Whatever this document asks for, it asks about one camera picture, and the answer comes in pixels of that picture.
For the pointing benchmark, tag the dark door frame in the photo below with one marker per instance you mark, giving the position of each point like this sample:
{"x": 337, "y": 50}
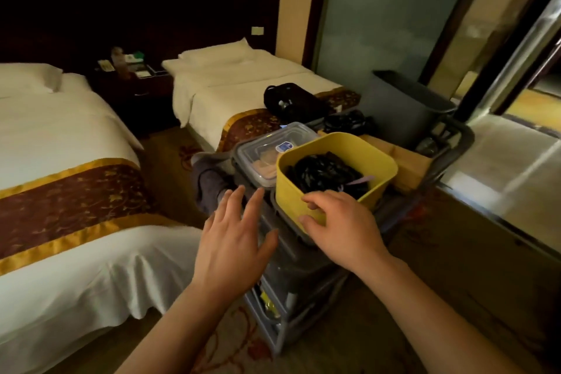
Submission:
{"x": 508, "y": 49}

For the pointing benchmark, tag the grey housekeeping cart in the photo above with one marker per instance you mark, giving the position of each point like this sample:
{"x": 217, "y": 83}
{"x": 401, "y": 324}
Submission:
{"x": 302, "y": 273}

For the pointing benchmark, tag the tan wooden box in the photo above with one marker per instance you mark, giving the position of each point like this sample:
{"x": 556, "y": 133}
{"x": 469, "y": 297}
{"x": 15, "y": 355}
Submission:
{"x": 407, "y": 163}

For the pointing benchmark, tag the white telephone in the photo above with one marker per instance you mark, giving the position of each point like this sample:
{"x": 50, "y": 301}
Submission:
{"x": 105, "y": 65}

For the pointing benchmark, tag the grey waste bin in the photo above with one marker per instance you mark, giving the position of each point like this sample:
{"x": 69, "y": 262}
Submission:
{"x": 394, "y": 110}

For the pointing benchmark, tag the white pillow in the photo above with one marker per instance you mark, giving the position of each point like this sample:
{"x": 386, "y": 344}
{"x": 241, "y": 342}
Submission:
{"x": 214, "y": 51}
{"x": 26, "y": 78}

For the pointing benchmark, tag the clear lidded plastic container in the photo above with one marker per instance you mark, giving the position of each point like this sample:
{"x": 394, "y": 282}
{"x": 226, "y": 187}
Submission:
{"x": 267, "y": 146}

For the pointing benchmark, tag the dark wooden headboard panel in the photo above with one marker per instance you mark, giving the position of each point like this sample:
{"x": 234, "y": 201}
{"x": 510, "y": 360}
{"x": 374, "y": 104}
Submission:
{"x": 131, "y": 5}

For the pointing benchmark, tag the person's right hand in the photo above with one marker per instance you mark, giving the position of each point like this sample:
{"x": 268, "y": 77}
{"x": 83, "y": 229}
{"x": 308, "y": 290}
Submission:
{"x": 350, "y": 233}

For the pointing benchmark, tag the large white bed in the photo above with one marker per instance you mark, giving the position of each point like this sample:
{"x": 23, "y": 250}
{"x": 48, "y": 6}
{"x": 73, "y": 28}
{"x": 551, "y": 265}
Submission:
{"x": 65, "y": 211}

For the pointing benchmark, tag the green tissue box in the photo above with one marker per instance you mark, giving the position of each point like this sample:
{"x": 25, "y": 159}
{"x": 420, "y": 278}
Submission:
{"x": 133, "y": 57}

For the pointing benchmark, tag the yellow plastic bin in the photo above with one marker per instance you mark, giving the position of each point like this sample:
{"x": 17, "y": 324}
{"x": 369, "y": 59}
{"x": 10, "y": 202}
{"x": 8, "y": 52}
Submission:
{"x": 372, "y": 154}

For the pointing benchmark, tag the person's left forearm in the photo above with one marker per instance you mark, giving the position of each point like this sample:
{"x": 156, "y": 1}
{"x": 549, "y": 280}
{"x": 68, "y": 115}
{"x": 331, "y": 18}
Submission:
{"x": 184, "y": 334}

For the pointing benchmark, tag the person's left little finger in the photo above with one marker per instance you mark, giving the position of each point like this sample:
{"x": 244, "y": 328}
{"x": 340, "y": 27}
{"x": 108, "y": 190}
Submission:
{"x": 208, "y": 222}

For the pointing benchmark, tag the person's left thumb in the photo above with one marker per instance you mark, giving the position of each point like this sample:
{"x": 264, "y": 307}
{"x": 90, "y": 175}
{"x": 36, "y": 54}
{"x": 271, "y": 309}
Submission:
{"x": 268, "y": 247}

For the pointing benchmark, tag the person's left middle finger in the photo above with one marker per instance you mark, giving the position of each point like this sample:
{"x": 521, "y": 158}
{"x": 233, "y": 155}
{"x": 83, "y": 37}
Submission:
{"x": 235, "y": 205}

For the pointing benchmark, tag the dark tray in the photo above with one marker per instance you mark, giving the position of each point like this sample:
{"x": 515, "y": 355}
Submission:
{"x": 147, "y": 72}

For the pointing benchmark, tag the person's right forearm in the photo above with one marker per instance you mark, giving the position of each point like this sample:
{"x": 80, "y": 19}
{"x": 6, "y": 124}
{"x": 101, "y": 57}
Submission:
{"x": 420, "y": 321}

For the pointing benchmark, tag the grey cloth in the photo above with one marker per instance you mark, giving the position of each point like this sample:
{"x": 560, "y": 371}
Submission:
{"x": 209, "y": 185}

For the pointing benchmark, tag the yellow packet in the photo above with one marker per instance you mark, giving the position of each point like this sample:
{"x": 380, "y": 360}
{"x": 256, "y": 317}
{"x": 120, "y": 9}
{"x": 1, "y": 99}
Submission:
{"x": 268, "y": 303}

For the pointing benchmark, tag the dark wooden nightstand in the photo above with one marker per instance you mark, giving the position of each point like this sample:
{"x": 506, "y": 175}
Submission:
{"x": 136, "y": 100}

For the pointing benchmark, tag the frosted glass partition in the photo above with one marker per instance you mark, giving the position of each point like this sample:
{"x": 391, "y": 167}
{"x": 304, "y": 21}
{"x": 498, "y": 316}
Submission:
{"x": 385, "y": 14}

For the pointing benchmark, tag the white wall switch plate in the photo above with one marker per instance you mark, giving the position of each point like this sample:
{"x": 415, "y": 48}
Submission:
{"x": 257, "y": 30}

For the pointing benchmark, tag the small white bed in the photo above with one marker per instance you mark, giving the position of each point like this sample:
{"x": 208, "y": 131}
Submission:
{"x": 236, "y": 89}

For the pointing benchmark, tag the person's right thumb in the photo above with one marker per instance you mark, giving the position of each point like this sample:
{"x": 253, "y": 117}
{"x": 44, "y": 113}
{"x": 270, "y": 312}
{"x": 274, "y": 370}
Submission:
{"x": 310, "y": 224}

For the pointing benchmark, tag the black bag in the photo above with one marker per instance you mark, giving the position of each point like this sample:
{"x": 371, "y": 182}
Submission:
{"x": 293, "y": 102}

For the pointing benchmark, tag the person's left hand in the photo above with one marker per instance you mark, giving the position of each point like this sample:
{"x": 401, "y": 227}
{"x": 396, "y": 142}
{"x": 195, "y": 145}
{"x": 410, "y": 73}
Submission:
{"x": 228, "y": 255}

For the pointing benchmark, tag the brown gold bed runner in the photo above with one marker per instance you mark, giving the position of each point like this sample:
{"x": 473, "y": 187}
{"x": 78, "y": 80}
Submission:
{"x": 65, "y": 211}

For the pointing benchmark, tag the pile of black packets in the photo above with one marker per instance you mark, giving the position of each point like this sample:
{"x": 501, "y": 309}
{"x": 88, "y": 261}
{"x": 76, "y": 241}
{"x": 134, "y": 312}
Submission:
{"x": 320, "y": 174}

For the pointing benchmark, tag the purple strip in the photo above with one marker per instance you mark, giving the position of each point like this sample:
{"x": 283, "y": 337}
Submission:
{"x": 360, "y": 180}

